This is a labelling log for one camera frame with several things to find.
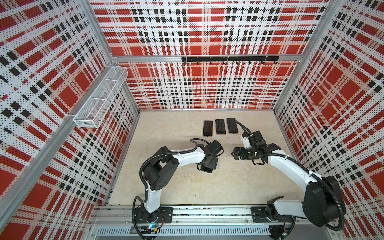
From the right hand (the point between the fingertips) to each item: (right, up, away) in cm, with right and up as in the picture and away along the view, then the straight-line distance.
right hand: (240, 154), depth 85 cm
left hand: (-18, -7, +5) cm, 20 cm away
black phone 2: (-8, +17, +27) cm, 33 cm away
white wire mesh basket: (-90, +26, +6) cm, 94 cm away
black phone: (-18, +15, +25) cm, 34 cm away
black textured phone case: (-19, -9, +2) cm, 22 cm away
